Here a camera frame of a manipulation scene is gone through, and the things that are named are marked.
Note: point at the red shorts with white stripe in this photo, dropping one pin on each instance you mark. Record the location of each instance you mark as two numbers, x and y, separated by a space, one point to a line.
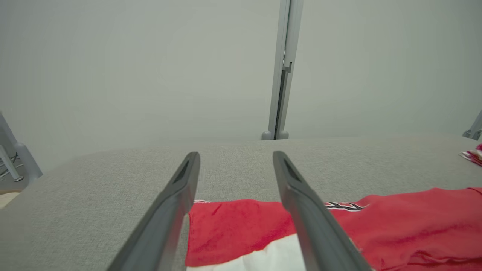
473 155

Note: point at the red and white shirt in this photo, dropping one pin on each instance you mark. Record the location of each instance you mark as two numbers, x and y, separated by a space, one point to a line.
233 229

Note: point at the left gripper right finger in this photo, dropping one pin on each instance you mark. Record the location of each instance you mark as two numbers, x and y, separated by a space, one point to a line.
312 226

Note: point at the silver metal tube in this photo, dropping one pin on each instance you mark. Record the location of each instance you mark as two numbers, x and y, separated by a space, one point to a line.
11 165

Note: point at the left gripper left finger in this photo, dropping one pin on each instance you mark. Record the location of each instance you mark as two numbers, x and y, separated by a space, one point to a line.
165 218

